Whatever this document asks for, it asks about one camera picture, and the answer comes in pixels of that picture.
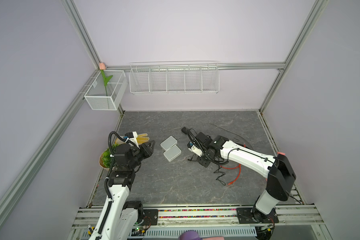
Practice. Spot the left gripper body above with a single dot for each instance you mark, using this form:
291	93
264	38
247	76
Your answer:
144	152

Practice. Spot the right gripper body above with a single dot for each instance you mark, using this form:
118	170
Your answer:
205	153

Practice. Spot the black power adapter with cable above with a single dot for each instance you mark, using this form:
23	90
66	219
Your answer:
194	158

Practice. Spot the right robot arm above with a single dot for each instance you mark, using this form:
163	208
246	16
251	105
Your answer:
277	170

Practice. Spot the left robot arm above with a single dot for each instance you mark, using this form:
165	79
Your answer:
120	215

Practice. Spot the yellow work glove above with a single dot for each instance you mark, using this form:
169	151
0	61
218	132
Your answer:
140	139

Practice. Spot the potted green plant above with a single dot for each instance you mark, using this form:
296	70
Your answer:
105	159

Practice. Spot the white mesh corner basket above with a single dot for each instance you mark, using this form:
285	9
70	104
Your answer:
96	95

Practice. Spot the purple object at bottom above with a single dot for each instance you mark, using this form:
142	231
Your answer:
190	235

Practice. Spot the artificial pink tulip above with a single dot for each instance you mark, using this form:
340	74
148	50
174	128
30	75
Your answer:
106	78

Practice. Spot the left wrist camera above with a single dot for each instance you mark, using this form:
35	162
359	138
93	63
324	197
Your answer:
131	138

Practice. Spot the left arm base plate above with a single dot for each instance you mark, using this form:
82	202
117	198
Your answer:
132	217

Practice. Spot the white wire wall basket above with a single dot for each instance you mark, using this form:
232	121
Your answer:
174	77

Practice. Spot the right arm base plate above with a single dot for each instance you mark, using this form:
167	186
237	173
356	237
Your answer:
248	215

